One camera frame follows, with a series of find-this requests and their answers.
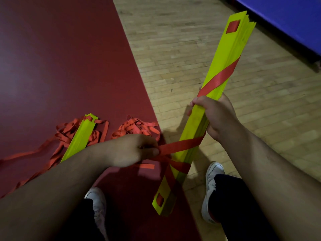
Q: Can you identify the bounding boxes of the person's right hand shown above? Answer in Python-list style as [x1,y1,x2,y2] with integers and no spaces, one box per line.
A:
[187,92,242,143]

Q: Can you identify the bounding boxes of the person's left hand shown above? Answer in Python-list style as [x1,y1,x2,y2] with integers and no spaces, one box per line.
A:
[100,134,160,168]

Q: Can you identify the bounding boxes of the person's left forearm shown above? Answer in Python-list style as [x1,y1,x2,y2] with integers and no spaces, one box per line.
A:
[0,145,114,241]

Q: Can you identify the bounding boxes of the person's right forearm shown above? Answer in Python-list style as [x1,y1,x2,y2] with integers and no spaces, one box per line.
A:
[219,123,321,241]

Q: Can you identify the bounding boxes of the white left shoe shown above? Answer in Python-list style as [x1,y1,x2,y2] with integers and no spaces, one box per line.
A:
[84,187,109,241]

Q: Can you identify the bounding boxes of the white shoe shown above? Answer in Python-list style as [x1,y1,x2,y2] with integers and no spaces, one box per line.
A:
[201,161,226,225]
[84,187,109,241]

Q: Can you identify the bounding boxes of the white right shoe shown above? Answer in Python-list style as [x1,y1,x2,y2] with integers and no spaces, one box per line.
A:
[201,161,226,225]

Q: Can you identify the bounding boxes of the black left trouser leg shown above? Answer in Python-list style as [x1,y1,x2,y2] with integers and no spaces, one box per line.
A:
[53,198,105,241]

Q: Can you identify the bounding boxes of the black trouser leg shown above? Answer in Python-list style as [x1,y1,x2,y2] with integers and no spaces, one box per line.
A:
[208,174,281,241]
[53,198,105,241]

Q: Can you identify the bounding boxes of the black right trouser leg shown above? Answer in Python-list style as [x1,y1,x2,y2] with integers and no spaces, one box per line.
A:
[208,174,281,241]

